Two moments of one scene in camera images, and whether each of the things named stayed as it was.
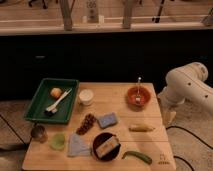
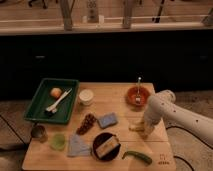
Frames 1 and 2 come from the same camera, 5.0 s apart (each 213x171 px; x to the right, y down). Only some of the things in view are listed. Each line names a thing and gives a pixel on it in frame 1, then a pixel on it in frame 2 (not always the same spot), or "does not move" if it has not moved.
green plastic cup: [58, 141] does not move
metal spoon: [138, 97] does not move
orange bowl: [145, 98] does not move
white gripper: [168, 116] to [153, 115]
